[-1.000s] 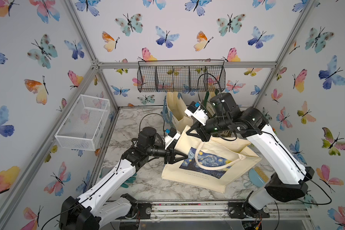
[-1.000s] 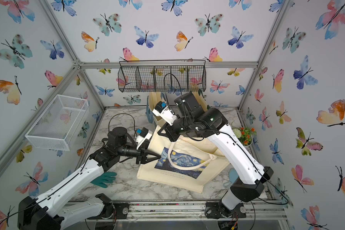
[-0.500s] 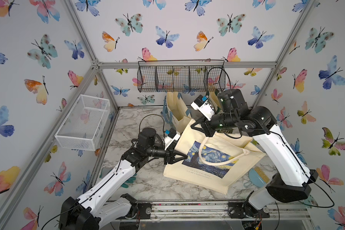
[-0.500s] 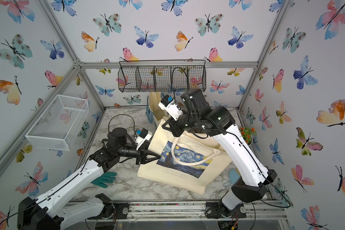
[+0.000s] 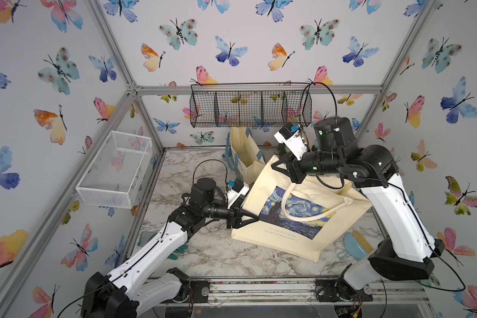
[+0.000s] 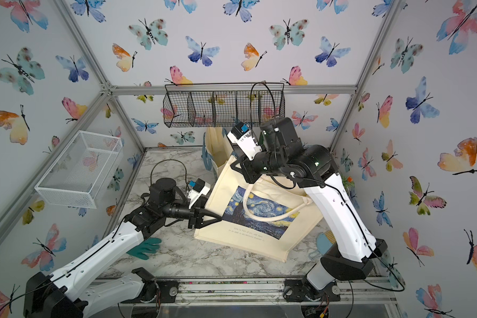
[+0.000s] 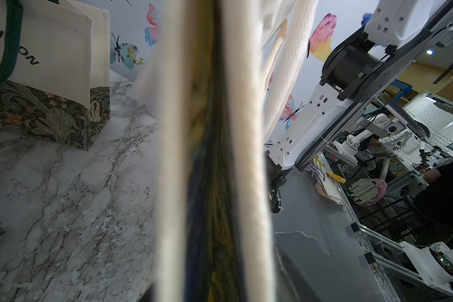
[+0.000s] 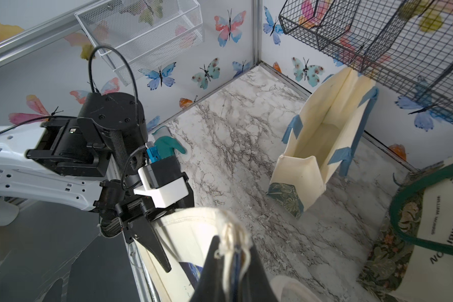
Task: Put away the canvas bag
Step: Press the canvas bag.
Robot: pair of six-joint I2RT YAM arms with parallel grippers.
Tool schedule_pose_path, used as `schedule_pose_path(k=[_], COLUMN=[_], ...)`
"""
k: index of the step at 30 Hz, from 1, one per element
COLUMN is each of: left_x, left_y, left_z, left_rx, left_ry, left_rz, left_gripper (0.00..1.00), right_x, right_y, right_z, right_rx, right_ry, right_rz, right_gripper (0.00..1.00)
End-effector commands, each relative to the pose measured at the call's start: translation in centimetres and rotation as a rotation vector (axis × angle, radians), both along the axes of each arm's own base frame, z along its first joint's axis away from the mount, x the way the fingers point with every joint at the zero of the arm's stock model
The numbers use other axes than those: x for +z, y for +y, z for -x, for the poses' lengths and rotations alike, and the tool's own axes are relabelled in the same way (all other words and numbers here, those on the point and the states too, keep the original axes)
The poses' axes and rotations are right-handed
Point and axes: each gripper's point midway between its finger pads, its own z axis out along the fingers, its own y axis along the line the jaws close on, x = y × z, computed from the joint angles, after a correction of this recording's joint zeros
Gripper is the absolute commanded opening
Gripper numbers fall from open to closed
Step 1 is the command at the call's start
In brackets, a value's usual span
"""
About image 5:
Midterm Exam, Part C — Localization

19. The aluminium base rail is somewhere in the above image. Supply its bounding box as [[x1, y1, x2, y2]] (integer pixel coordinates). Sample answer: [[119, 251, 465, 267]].
[[97, 277, 430, 307]]

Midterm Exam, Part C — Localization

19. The green rubber glove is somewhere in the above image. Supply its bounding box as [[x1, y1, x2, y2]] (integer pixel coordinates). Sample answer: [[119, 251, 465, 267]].
[[137, 231, 189, 260]]

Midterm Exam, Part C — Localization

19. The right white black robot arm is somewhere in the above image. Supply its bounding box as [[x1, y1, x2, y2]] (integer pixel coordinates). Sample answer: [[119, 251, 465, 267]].
[[271, 117, 445, 299]]

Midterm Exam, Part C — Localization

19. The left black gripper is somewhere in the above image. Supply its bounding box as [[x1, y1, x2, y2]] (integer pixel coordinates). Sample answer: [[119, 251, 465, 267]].
[[201, 199, 258, 231]]

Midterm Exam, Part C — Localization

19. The white mesh wall basket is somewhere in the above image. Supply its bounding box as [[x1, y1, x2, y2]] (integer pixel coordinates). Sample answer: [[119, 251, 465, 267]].
[[76, 131, 152, 209]]

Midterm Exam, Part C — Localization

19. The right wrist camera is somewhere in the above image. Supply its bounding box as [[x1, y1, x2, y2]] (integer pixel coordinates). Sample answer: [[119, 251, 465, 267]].
[[274, 123, 310, 161]]

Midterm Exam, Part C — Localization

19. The starry night canvas tote bag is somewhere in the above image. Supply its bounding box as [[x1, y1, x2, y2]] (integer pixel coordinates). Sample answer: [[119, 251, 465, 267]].
[[231, 156, 372, 262]]

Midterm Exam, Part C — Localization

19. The green handled canvas tote bag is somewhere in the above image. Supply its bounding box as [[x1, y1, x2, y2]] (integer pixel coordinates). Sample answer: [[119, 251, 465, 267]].
[[275, 144, 287, 157]]

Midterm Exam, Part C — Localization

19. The blue handled canvas tote bag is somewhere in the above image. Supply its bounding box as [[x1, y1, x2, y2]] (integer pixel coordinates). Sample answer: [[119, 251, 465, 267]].
[[224, 127, 266, 185]]

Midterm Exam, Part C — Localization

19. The black wire wall basket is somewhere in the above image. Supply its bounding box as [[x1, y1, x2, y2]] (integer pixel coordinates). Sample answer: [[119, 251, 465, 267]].
[[187, 82, 312, 129]]

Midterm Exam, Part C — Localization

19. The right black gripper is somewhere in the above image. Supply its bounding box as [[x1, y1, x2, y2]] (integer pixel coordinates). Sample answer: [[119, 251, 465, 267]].
[[273, 149, 349, 186]]

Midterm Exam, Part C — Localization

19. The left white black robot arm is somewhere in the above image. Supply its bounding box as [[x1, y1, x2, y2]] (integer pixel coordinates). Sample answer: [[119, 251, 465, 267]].
[[77, 178, 259, 317]]

